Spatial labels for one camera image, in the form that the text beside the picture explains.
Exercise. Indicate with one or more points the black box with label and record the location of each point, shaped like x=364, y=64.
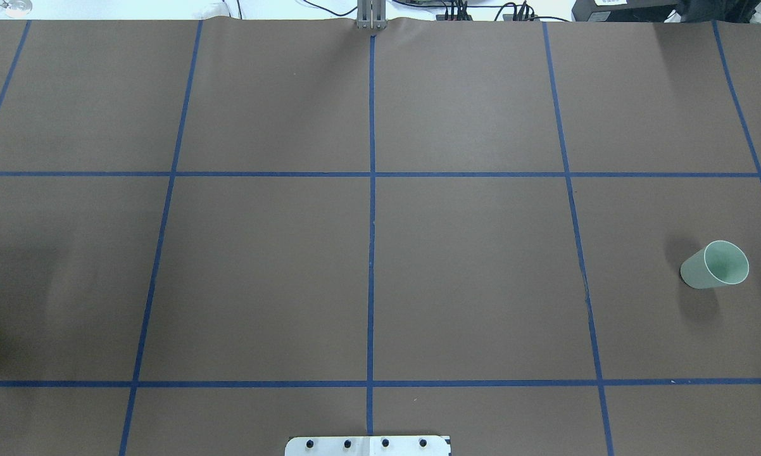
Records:
x=623, y=11

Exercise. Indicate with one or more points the white camera mast pedestal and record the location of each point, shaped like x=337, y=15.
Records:
x=369, y=445

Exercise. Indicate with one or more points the light green plastic cup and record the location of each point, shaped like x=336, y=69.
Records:
x=718, y=264

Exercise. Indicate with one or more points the aluminium frame post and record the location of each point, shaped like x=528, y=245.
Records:
x=371, y=15

